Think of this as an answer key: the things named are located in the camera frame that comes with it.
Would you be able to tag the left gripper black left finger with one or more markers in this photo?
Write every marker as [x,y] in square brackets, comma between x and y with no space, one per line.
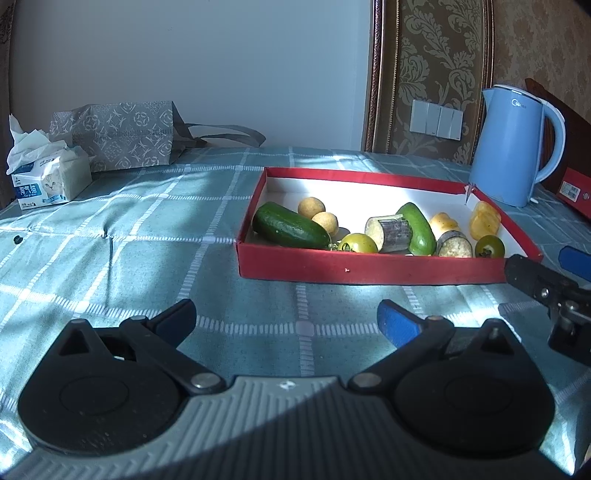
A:
[139,356]

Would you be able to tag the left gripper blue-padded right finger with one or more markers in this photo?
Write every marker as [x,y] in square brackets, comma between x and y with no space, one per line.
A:
[434,355]

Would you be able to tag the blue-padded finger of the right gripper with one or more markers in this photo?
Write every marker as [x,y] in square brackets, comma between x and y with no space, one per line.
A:
[575,261]

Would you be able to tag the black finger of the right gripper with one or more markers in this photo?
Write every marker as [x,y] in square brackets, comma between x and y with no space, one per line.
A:
[534,279]

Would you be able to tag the short green cucumber piece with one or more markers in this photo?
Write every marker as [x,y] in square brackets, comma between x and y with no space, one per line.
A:
[423,241]

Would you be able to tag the grey-skinned eggplant piece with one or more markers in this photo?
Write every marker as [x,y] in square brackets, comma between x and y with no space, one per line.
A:
[392,234]

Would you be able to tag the yellow-green tomato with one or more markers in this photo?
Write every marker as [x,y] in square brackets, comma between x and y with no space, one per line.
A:
[358,243]

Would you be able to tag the long dark green cucumber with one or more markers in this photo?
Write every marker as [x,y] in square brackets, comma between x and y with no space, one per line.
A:
[286,228]

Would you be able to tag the small round yellow potato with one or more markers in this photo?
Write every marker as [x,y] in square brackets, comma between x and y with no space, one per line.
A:
[310,206]

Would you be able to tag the red flat box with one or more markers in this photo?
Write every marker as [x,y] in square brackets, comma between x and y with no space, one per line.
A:
[575,190]

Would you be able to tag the light blue electric kettle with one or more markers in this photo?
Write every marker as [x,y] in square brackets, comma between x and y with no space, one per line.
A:
[506,165]

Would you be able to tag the red shallow cardboard box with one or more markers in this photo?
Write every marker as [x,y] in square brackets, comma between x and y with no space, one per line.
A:
[354,197]

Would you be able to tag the white tissue pack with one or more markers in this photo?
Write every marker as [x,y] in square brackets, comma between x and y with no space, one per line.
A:
[45,172]

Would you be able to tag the grey patterned paper bag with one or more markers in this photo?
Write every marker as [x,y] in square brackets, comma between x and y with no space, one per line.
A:
[132,135]

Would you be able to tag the white wall switch panel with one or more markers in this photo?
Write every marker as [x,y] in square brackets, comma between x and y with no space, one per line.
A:
[436,120]

